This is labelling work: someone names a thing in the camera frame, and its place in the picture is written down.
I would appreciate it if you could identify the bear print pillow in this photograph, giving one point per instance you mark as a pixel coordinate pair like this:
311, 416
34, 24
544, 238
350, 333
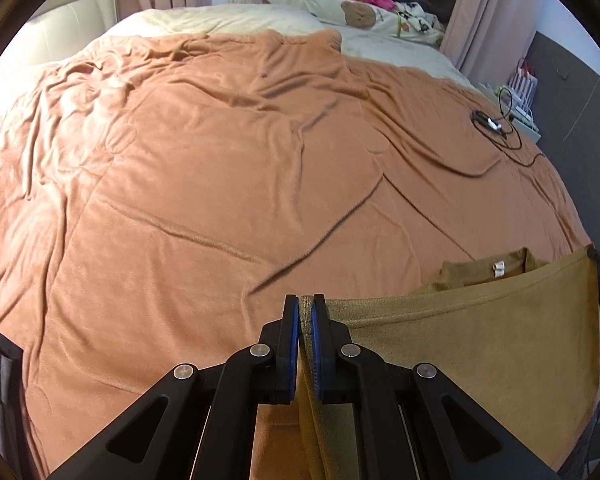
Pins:
330, 7

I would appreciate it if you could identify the olive brown printed t-shirt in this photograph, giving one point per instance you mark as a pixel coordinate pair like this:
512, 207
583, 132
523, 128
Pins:
480, 340

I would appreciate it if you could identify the cream nightstand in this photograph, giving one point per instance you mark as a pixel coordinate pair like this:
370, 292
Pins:
525, 122

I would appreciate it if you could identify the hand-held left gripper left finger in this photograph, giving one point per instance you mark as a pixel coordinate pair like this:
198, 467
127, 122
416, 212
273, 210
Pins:
294, 340

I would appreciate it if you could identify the cream padded headboard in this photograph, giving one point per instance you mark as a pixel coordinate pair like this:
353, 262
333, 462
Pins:
70, 25

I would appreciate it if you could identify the orange fleece blanket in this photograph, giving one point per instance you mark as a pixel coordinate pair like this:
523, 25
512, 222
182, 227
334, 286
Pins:
205, 185

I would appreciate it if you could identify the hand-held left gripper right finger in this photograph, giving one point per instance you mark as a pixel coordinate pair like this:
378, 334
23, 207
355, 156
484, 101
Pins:
316, 345

